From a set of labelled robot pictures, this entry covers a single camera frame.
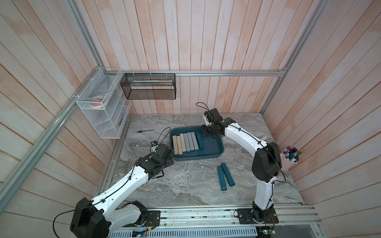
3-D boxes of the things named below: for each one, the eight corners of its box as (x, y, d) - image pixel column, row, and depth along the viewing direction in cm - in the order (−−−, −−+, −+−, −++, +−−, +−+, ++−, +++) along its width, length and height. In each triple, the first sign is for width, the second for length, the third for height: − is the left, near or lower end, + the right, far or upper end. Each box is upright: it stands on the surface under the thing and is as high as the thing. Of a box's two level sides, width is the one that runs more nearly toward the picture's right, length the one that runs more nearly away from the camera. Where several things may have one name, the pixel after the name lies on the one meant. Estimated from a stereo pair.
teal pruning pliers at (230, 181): (229, 186, 86) (230, 185, 84) (220, 165, 94) (221, 163, 92) (233, 185, 86) (234, 184, 84) (224, 164, 95) (225, 162, 93)
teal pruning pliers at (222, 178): (221, 190, 84) (222, 189, 82) (216, 167, 93) (217, 166, 91) (226, 190, 84) (227, 189, 82) (220, 167, 93) (221, 165, 91)
